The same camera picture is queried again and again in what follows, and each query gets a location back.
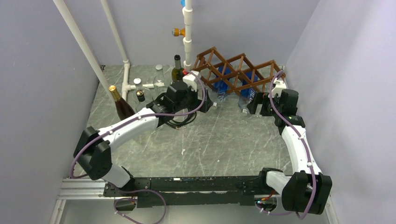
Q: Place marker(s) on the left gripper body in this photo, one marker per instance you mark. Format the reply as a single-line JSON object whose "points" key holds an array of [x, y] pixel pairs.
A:
{"points": [[203, 108]]}

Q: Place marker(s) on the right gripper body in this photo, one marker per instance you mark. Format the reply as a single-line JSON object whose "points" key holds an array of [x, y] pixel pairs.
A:
{"points": [[264, 98]]}

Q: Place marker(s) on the dark green wine bottle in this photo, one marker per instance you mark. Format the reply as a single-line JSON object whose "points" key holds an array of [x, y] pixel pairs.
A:
{"points": [[177, 72]]}

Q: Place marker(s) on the clear glass bottle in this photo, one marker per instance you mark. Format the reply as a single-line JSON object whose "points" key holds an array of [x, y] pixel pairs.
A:
{"points": [[159, 83], [139, 85]]}

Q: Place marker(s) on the dark bottle black cap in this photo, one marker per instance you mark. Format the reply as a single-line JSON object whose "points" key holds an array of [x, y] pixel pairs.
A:
{"points": [[140, 97]]}

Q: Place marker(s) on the brown gold-capped wine bottle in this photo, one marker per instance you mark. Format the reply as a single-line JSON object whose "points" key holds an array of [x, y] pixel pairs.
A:
{"points": [[124, 110]]}

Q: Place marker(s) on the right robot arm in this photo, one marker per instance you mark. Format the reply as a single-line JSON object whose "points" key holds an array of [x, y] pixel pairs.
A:
{"points": [[308, 189]]}

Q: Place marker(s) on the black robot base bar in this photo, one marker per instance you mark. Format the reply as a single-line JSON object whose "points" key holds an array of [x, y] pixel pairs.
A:
{"points": [[191, 191]]}

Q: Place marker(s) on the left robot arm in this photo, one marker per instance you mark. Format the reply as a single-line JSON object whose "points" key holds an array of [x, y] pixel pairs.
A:
{"points": [[94, 149]]}

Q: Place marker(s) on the blue label clear bottle left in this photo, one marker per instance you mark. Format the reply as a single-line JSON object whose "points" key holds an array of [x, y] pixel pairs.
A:
{"points": [[219, 92]]}

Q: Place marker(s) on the blue label clear bottle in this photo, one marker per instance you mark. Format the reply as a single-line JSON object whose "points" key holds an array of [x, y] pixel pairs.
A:
{"points": [[219, 92], [246, 96]]}

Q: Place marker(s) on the blue label clear bottle right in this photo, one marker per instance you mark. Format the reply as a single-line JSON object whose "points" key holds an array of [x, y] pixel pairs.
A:
{"points": [[246, 96]]}

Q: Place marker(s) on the brown wooden wine rack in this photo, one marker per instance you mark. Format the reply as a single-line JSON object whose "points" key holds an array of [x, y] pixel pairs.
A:
{"points": [[235, 74]]}

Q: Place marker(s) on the orange valve fitting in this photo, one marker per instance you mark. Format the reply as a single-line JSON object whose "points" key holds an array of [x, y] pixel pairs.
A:
{"points": [[176, 32]]}

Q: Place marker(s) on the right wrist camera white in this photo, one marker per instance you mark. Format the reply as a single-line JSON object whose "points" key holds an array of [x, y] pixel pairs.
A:
{"points": [[278, 86]]}

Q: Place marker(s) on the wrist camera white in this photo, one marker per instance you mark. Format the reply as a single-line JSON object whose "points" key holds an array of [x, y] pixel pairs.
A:
{"points": [[193, 80], [278, 86]]}

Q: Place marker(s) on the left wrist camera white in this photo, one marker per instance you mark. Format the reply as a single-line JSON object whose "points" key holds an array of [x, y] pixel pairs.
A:
{"points": [[193, 80]]}

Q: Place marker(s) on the white PVC pipe frame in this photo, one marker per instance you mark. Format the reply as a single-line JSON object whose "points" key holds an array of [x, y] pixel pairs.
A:
{"points": [[90, 56]]}

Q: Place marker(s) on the aluminium rail frame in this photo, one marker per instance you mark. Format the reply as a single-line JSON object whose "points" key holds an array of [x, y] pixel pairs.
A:
{"points": [[81, 189]]}

